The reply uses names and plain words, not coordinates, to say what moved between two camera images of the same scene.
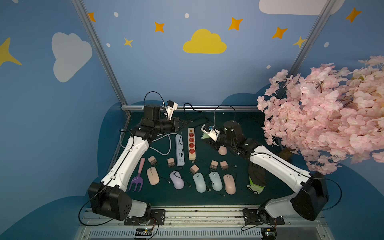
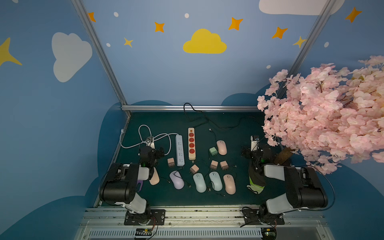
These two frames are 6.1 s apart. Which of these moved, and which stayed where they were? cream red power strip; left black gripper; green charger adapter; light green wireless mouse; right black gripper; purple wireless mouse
Moved: right black gripper; green charger adapter; left black gripper
Stayed: purple wireless mouse; cream red power strip; light green wireless mouse
